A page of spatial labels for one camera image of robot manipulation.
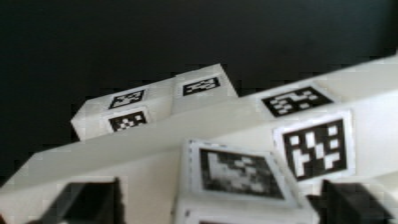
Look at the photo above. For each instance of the white chair back frame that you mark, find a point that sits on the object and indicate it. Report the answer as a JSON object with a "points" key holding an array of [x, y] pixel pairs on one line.
{"points": [[320, 121]]}

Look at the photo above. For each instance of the white chair leg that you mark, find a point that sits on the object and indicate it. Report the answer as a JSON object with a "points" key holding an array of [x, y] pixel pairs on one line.
{"points": [[202, 88], [124, 110]]}

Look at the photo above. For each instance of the white chair leg tagged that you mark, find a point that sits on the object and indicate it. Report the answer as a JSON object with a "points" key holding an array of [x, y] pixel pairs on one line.
{"points": [[236, 188]]}

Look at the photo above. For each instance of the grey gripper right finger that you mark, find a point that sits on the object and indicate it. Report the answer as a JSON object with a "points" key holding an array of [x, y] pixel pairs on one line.
{"points": [[355, 203]]}

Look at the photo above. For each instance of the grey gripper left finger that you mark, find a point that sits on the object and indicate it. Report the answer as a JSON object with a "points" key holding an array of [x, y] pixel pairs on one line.
{"points": [[85, 205]]}

